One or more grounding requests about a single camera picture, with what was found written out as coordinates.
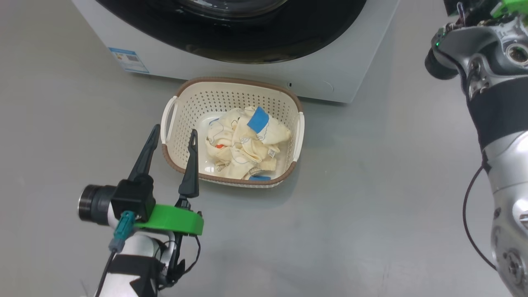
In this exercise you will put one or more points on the black round washer door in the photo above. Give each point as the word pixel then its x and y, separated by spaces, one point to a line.
pixel 247 37

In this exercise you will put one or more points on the white front-load washing machine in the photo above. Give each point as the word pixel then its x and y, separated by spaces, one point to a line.
pixel 231 72

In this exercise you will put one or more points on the cream garment with bear print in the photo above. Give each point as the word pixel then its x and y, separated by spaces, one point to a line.
pixel 231 159

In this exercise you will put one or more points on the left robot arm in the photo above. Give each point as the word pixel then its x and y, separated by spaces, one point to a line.
pixel 140 251

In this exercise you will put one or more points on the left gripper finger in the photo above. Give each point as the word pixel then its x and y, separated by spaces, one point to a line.
pixel 190 173
pixel 146 156

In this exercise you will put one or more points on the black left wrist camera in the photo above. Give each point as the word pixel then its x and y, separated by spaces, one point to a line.
pixel 132 198

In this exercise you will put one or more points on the teal left camera connector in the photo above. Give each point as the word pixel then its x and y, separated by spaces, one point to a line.
pixel 122 229

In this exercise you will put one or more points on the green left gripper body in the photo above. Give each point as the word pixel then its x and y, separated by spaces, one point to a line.
pixel 173 218

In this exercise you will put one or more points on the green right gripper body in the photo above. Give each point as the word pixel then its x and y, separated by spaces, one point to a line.
pixel 515 5

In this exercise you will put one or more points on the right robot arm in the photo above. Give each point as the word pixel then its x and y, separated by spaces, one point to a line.
pixel 503 111

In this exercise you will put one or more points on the blue energy label sticker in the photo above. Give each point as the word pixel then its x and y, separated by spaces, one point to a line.
pixel 128 60

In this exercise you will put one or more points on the cream perforated laundry basket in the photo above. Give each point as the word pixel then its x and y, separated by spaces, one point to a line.
pixel 206 97

